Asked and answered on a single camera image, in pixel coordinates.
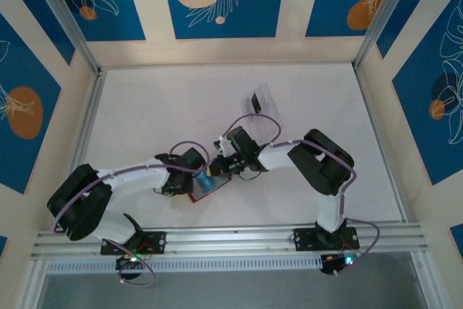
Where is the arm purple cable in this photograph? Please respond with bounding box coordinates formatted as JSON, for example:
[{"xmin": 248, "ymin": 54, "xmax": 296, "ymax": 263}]
[
  {"xmin": 222, "ymin": 114, "xmax": 381, "ymax": 263},
  {"xmin": 52, "ymin": 141, "xmax": 211, "ymax": 287}
]

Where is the aluminium frame post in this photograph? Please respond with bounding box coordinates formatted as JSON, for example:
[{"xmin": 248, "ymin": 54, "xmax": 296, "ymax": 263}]
[
  {"xmin": 25, "ymin": 0, "xmax": 102, "ymax": 75},
  {"xmin": 352, "ymin": 0, "xmax": 417, "ymax": 71}
]

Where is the blue credit card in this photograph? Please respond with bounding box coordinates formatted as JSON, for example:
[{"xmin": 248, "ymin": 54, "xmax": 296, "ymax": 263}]
[{"xmin": 195, "ymin": 171, "xmax": 217, "ymax": 193}]

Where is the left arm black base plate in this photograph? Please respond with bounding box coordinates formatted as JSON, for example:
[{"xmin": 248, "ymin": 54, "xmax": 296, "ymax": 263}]
[{"xmin": 100, "ymin": 231, "xmax": 167, "ymax": 255}]

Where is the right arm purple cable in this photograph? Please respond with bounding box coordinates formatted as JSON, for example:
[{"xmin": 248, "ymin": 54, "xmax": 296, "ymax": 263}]
[{"xmin": 222, "ymin": 114, "xmax": 381, "ymax": 263}]

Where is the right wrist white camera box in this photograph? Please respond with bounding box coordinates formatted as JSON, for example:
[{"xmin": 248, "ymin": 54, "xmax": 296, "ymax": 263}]
[{"xmin": 215, "ymin": 135, "xmax": 233, "ymax": 156}]

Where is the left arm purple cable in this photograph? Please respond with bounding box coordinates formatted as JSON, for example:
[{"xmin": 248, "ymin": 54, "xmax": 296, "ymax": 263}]
[{"xmin": 52, "ymin": 141, "xmax": 211, "ymax": 287}]

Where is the aluminium table side rail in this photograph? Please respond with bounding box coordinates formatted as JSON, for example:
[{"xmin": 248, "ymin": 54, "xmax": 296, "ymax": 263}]
[
  {"xmin": 52, "ymin": 68, "xmax": 108, "ymax": 231},
  {"xmin": 352, "ymin": 66, "xmax": 408, "ymax": 223}
]

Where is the clear plastic card box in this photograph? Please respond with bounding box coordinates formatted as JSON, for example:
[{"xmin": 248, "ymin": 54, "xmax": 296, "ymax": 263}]
[{"xmin": 241, "ymin": 83, "xmax": 284, "ymax": 138}]

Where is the red leather card holder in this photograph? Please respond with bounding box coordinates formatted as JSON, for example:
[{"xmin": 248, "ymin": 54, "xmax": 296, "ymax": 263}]
[{"xmin": 187, "ymin": 174, "xmax": 232, "ymax": 203}]

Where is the right gripper thin black cable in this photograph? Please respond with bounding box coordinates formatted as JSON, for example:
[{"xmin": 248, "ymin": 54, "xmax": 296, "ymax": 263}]
[{"xmin": 237, "ymin": 170, "xmax": 262, "ymax": 182}]

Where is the aluminium mounting rail beam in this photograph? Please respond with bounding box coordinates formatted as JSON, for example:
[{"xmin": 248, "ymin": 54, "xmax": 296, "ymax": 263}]
[{"xmin": 30, "ymin": 221, "xmax": 430, "ymax": 261}]

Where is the white slotted cable duct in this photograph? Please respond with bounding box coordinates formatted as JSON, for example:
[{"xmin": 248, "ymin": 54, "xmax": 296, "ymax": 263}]
[{"xmin": 45, "ymin": 253, "xmax": 325, "ymax": 276}]

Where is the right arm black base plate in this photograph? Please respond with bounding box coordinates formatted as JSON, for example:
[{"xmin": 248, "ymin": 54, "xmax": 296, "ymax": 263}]
[{"xmin": 293, "ymin": 227, "xmax": 361, "ymax": 252}]

